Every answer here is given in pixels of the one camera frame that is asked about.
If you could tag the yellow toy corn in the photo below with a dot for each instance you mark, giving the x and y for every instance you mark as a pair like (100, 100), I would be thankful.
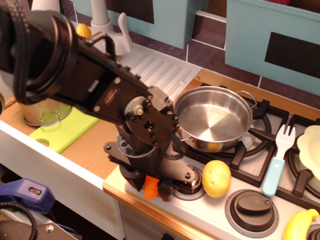
(83, 30)

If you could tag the black stove knob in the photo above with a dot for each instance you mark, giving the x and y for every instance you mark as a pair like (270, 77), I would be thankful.
(251, 213)
(197, 185)
(313, 232)

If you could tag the yellow toy potato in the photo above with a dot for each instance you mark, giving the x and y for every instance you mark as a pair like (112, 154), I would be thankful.
(216, 178)

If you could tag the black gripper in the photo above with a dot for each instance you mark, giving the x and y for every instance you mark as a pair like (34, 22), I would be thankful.
(165, 164)

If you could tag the grey toy faucet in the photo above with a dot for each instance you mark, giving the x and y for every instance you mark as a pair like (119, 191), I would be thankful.
(102, 23)

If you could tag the teal cabinet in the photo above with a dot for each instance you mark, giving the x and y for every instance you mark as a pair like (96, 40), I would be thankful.
(167, 21)
(275, 41)

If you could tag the teal cabinet right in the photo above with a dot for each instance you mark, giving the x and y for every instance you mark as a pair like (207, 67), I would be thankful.
(275, 41)

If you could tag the white blue toy fork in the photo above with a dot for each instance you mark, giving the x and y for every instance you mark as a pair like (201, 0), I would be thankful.
(285, 139)

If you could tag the black burner grate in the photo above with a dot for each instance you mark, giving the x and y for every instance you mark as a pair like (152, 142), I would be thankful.
(249, 159)
(298, 183)

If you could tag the yellow toy banana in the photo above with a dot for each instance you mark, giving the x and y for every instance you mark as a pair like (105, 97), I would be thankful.
(299, 224)

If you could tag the middle black stove knob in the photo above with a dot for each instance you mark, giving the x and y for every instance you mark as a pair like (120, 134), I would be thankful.
(251, 213)

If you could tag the orange toy carrot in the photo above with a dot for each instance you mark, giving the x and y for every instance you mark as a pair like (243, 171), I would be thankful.
(151, 189)

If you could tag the teal cabinet left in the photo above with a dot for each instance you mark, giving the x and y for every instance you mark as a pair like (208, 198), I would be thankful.
(167, 21)

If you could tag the green cutting board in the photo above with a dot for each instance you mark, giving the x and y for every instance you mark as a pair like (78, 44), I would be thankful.
(63, 134)

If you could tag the upside-down steel pot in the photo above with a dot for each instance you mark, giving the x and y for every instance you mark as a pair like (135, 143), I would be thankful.
(45, 113)

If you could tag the steel pan on stove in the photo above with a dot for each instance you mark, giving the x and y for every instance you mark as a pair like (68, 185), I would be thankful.
(212, 119)

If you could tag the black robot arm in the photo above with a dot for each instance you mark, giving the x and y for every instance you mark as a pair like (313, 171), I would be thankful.
(48, 59)

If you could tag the left black stove knob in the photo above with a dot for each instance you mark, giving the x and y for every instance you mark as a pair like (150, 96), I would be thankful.
(197, 185)

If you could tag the pale green plate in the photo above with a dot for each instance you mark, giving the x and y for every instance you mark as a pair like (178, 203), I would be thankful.
(309, 149)

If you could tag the right black stove knob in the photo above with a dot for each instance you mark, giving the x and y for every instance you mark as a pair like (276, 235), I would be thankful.
(313, 232)

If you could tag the blue clamp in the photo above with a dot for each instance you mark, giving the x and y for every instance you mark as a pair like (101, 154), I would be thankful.
(30, 194)

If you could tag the right black burner grate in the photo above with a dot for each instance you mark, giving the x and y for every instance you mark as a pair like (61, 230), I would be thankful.
(298, 183)

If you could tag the left black burner grate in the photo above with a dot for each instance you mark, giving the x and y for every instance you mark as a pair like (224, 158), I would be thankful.
(249, 159)

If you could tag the white bottle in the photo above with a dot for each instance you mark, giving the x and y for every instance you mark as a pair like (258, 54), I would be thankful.
(46, 5)

